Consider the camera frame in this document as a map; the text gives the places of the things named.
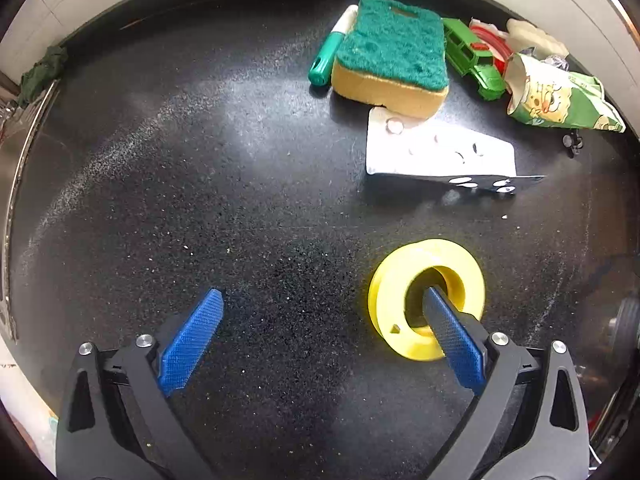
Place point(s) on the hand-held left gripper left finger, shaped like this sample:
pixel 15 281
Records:
pixel 192 345

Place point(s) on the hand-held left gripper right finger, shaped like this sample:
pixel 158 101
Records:
pixel 452 337

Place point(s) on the yellow plastic spool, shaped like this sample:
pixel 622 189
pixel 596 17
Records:
pixel 395 285

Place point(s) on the white blister pack sheet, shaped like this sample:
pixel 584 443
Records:
pixel 440 152

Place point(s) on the green printed snack bag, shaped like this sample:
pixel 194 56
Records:
pixel 555 97

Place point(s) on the green toy truck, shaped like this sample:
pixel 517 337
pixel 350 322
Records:
pixel 470 55

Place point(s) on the clear crumpled plastic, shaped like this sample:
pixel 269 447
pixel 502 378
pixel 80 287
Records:
pixel 555 61

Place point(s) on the green and yellow sponge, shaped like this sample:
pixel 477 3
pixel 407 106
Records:
pixel 395 45

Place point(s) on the green and white marker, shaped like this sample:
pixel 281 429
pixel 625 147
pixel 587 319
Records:
pixel 327 55

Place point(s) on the dark green cloth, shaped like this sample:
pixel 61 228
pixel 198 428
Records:
pixel 42 72

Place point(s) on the cream crumpled wrapper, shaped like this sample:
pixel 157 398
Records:
pixel 535 37

